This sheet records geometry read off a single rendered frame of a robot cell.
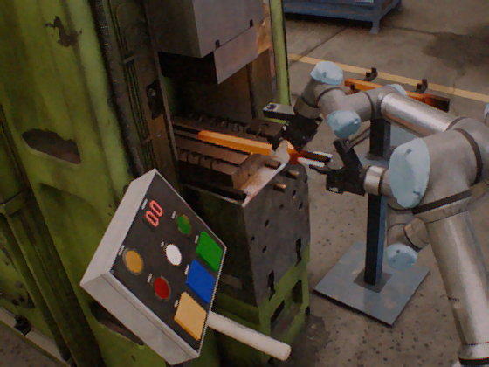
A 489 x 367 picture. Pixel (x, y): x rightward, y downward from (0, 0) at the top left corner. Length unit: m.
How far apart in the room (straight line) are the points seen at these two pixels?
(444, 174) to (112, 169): 0.82
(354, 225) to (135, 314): 1.95
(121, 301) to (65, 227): 0.84
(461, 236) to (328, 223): 1.94
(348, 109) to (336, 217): 1.66
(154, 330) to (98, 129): 0.51
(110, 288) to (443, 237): 0.62
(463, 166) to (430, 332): 1.49
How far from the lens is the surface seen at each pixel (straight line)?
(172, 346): 1.16
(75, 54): 1.29
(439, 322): 2.49
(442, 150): 1.02
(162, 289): 1.13
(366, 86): 2.03
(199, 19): 1.36
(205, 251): 1.29
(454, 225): 1.02
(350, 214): 2.97
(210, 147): 1.72
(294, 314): 2.28
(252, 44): 1.57
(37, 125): 1.69
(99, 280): 1.07
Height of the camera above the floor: 1.88
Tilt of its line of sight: 36 degrees down
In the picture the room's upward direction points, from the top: 7 degrees counter-clockwise
